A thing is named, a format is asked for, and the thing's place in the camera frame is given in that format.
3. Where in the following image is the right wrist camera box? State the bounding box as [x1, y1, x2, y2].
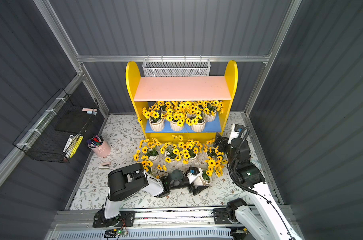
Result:
[227, 124, 244, 145]

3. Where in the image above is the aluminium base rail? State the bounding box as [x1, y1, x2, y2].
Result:
[45, 206, 251, 240]

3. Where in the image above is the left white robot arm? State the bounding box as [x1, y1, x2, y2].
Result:
[93, 163, 211, 228]

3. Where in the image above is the pink metal pen bucket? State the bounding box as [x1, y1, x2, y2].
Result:
[87, 135, 111, 158]

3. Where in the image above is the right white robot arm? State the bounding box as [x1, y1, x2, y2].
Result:
[213, 133, 302, 240]

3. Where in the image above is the white marker in basket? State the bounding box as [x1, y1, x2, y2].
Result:
[63, 135, 74, 153]

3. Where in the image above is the small pink tape dispenser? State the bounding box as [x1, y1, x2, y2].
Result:
[99, 162, 112, 170]

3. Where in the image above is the white mesh desk organizer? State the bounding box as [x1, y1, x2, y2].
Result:
[142, 59, 211, 77]

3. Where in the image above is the sunflower pot taken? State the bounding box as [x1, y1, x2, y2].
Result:
[133, 138, 162, 162]
[203, 139, 225, 159]

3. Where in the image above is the black wire wall basket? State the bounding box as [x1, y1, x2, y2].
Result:
[13, 89, 99, 163]

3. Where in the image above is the yellow marker in basket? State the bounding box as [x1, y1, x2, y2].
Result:
[66, 135, 84, 159]

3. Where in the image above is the shelf sunflower pot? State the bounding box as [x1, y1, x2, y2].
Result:
[185, 103, 206, 133]
[203, 101, 223, 122]
[142, 102, 165, 132]
[160, 135, 184, 163]
[166, 101, 186, 132]
[134, 154, 167, 177]
[181, 140, 202, 161]
[202, 156, 227, 183]

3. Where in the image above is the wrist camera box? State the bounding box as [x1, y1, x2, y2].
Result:
[227, 124, 244, 145]
[186, 167, 203, 186]

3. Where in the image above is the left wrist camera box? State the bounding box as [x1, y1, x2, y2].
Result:
[186, 167, 203, 186]

